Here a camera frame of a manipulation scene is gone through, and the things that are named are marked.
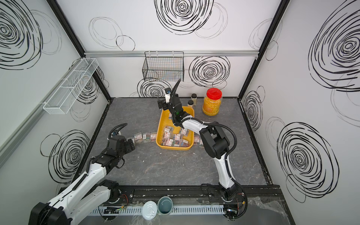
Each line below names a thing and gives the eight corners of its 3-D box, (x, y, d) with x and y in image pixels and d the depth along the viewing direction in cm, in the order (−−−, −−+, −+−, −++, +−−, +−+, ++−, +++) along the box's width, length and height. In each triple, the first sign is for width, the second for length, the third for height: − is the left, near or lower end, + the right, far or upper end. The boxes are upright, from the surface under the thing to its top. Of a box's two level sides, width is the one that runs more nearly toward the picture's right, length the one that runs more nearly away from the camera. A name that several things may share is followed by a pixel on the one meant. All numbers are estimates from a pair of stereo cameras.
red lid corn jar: (203, 116, 110) (206, 98, 95) (202, 105, 118) (205, 87, 103) (218, 116, 110) (224, 98, 95) (216, 105, 118) (221, 87, 103)
